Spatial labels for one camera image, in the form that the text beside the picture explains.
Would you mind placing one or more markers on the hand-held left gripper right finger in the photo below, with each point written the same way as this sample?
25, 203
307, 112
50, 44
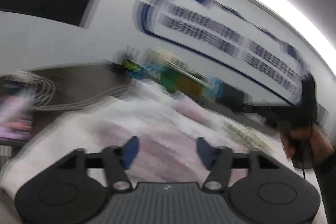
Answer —
203, 150

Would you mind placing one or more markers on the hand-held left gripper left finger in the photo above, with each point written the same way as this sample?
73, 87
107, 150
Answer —
131, 150

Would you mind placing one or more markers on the pink floral dress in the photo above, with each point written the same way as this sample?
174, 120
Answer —
162, 140

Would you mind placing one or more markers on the person's right forearm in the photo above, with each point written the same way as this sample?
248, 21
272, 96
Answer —
328, 182

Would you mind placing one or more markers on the person's right hand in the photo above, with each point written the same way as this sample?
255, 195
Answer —
321, 142

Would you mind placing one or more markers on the pink folded garment blue trim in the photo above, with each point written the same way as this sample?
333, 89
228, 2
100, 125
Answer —
189, 109

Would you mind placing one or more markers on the cream folded garment teal flowers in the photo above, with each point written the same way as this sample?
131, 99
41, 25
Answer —
246, 136

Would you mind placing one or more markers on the white fluffy towel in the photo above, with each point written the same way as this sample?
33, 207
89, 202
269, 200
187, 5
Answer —
78, 134

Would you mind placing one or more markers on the yellow-green cloth item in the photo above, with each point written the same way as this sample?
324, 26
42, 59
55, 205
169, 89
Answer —
131, 65

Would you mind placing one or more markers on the phone with lit screen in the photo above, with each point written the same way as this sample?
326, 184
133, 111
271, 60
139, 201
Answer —
14, 113

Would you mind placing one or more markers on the blue wall sign lettering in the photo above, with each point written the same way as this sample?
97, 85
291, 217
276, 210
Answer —
199, 29

